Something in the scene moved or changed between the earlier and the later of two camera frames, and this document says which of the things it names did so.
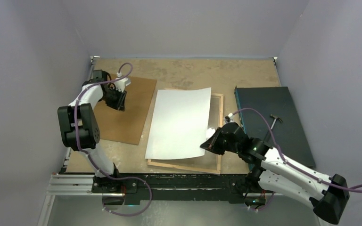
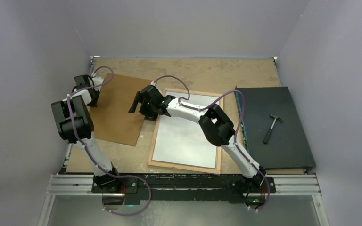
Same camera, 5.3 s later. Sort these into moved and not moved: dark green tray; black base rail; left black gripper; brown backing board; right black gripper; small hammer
Moved: right black gripper; left black gripper
Not moved: small hammer; black base rail; brown backing board; dark green tray
